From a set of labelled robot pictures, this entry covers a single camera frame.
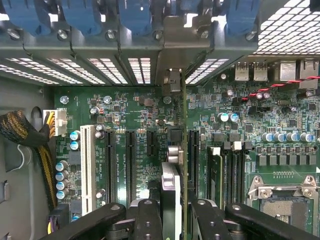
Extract green RAM stick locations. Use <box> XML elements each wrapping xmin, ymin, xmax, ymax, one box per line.
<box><xmin>206</xmin><ymin>146</ymin><xmax>224</xmax><ymax>210</ymax></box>

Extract black RAM slot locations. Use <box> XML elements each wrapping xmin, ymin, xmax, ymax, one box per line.
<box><xmin>223</xmin><ymin>144</ymin><xmax>235</xmax><ymax>204</ymax></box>
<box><xmin>233</xmin><ymin>141</ymin><xmax>247</xmax><ymax>204</ymax></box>

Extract long black expansion slot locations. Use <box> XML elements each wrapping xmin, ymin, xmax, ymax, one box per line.
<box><xmin>124</xmin><ymin>129</ymin><xmax>138</xmax><ymax>208</ymax></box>
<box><xmin>104</xmin><ymin>128</ymin><xmax>118</xmax><ymax>205</ymax></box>

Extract short black expansion slot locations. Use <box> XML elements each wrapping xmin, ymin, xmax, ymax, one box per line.
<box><xmin>146</xmin><ymin>129</ymin><xmax>158</xmax><ymax>157</ymax></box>

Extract CPU socket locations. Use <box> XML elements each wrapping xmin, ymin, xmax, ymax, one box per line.
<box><xmin>246</xmin><ymin>174</ymin><xmax>320</xmax><ymax>240</ymax></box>

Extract white expansion slot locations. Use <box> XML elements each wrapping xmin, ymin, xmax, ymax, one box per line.
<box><xmin>79</xmin><ymin>124</ymin><xmax>98</xmax><ymax>217</ymax></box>

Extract green motherboard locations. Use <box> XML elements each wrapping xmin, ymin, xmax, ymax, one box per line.
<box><xmin>53</xmin><ymin>58</ymin><xmax>320</xmax><ymax>240</ymax></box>

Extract white power connector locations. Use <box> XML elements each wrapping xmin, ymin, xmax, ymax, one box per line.
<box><xmin>42</xmin><ymin>108</ymin><xmax>68</xmax><ymax>138</ymax></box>

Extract open black PC case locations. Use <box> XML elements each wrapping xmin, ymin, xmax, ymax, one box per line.
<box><xmin>0</xmin><ymin>0</ymin><xmax>320</xmax><ymax>87</ymax></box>

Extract red black twisted wire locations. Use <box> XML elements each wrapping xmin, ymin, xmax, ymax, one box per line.
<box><xmin>239</xmin><ymin>74</ymin><xmax>320</xmax><ymax>101</ymax></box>

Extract black yellow power cable bundle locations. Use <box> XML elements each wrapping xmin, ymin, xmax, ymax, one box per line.
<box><xmin>0</xmin><ymin>109</ymin><xmax>71</xmax><ymax>236</ymax></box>

